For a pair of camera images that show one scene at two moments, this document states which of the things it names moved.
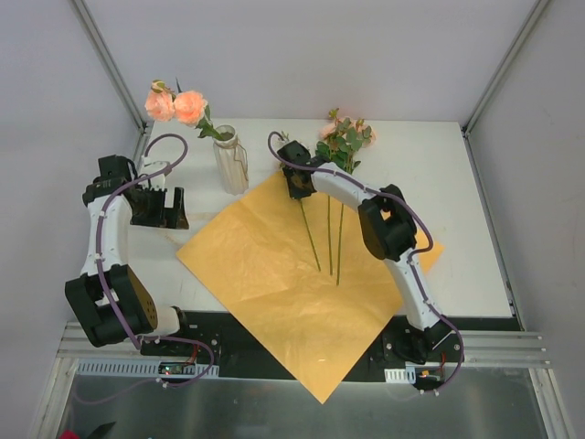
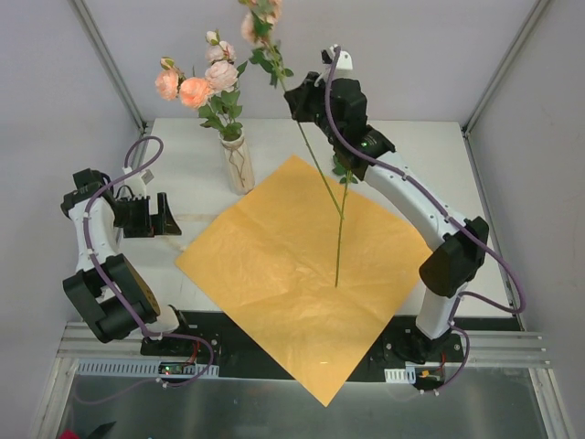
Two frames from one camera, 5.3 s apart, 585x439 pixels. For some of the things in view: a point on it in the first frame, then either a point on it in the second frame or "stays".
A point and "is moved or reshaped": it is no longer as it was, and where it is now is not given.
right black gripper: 297,184 to 313,102
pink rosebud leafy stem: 340,146 is moved or reshaped
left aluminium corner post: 84,9 stays
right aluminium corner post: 493,83 stays
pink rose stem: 188,107 to 194,92
